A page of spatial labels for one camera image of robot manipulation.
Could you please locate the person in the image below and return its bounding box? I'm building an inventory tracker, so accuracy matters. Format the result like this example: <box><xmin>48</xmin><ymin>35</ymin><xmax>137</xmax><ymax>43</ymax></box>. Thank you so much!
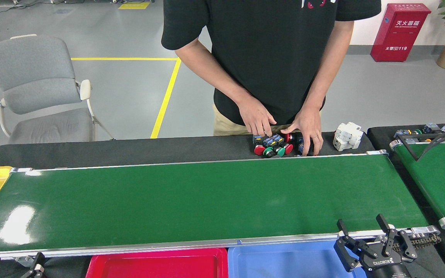
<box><xmin>161</xmin><ymin>0</ymin><xmax>382</xmax><ymax>136</ymax></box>

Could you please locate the blue plastic bin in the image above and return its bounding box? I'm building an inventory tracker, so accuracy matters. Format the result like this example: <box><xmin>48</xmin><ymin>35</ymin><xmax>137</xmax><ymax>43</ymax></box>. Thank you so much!
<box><xmin>228</xmin><ymin>239</ymin><xmax>367</xmax><ymax>278</ymax></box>

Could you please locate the person's left hand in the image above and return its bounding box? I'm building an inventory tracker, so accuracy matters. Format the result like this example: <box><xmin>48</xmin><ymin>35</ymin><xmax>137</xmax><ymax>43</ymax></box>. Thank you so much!
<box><xmin>280</xmin><ymin>109</ymin><xmax>324</xmax><ymax>156</ymax></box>

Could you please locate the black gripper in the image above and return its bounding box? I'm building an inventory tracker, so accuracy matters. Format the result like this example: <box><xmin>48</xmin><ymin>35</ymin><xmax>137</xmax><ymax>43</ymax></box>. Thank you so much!
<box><xmin>334</xmin><ymin>214</ymin><xmax>417</xmax><ymax>278</ymax></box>

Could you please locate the long green conveyor belt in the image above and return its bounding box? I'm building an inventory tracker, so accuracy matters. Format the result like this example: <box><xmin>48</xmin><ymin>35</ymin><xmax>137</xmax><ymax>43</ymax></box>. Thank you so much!
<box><xmin>0</xmin><ymin>150</ymin><xmax>441</xmax><ymax>267</ymax></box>

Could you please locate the grey office chair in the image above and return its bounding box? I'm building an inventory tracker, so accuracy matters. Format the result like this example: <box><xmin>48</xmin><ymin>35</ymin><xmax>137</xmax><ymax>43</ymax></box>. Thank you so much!
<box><xmin>0</xmin><ymin>34</ymin><xmax>115</xmax><ymax>144</ymax></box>

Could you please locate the red fire extinguisher box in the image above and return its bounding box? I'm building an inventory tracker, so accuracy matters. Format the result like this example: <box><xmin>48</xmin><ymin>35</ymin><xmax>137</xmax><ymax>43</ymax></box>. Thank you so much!
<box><xmin>370</xmin><ymin>3</ymin><xmax>431</xmax><ymax>62</ymax></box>

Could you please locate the red plastic bin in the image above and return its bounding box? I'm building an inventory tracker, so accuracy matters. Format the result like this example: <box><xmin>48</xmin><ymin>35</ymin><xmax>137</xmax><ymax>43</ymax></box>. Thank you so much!
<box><xmin>86</xmin><ymin>247</ymin><xmax>229</xmax><ymax>278</ymax></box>

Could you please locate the black curved guide bracket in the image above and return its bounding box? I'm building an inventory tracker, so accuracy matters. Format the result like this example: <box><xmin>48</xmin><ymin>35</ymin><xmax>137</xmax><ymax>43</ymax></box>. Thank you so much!
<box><xmin>394</xmin><ymin>124</ymin><xmax>445</xmax><ymax>162</ymax></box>

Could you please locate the person's right hand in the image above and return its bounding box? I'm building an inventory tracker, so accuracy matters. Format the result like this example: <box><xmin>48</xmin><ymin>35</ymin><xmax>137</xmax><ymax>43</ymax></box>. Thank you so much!
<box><xmin>238</xmin><ymin>97</ymin><xmax>277</xmax><ymax>136</ymax></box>

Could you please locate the short green conveyor belt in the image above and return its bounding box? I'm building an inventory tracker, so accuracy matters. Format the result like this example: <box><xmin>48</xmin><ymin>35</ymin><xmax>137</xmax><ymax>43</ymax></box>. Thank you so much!
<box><xmin>389</xmin><ymin>135</ymin><xmax>445</xmax><ymax>230</ymax></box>

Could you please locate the black drive chain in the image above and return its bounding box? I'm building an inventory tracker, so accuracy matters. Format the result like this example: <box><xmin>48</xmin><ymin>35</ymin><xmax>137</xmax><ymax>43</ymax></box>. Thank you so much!
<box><xmin>400</xmin><ymin>234</ymin><xmax>441</xmax><ymax>249</ymax></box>

